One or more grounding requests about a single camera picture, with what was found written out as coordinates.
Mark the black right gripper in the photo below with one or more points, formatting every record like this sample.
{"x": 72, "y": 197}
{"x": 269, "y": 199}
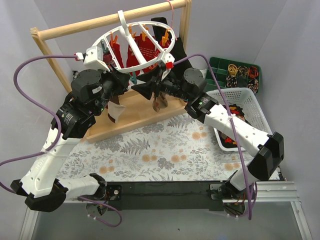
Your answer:
{"x": 158, "y": 82}

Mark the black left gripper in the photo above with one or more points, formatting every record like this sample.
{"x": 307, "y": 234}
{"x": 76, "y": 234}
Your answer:
{"x": 117, "y": 78}

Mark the argyle brown sock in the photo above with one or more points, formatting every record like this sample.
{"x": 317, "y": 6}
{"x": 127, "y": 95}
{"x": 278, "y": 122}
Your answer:
{"x": 159, "y": 102}

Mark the white round clip hanger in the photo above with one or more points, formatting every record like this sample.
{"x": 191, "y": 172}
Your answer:
{"x": 123, "y": 29}

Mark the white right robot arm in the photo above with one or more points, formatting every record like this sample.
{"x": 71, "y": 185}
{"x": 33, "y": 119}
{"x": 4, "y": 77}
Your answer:
{"x": 266, "y": 149}

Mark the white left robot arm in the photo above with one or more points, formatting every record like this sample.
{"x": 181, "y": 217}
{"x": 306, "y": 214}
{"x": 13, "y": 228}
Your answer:
{"x": 91, "y": 92}

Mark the wooden clothes rack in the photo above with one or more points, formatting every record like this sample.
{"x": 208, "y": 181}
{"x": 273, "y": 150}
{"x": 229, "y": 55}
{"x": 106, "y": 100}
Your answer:
{"x": 138, "y": 110}

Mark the black hanging sock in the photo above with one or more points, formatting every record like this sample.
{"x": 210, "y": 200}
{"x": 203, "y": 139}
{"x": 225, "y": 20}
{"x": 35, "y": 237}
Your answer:
{"x": 177, "y": 52}

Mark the floral table mat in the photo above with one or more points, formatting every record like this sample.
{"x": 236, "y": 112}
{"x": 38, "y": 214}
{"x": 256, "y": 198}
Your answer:
{"x": 175, "y": 149}

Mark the green compartment tray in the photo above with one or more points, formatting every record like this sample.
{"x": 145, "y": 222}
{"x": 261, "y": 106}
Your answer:
{"x": 227, "y": 73}

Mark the tartan red yellow sock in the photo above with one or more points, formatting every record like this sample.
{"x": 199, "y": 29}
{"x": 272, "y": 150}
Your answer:
{"x": 228, "y": 142}

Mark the white plastic basket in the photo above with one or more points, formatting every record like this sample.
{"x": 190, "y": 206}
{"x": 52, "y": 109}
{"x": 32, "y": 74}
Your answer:
{"x": 245, "y": 98}

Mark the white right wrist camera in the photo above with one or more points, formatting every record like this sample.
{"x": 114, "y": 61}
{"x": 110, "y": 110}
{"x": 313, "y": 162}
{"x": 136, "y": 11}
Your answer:
{"x": 166, "y": 63}

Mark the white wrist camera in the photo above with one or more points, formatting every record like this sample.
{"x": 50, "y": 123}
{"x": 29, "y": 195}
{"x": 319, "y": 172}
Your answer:
{"x": 93, "y": 59}
{"x": 166, "y": 63}

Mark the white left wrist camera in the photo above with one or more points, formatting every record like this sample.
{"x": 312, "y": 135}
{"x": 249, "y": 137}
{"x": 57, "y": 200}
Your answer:
{"x": 93, "y": 59}

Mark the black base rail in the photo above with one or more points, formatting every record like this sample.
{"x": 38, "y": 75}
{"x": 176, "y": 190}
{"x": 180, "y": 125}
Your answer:
{"x": 174, "y": 195}

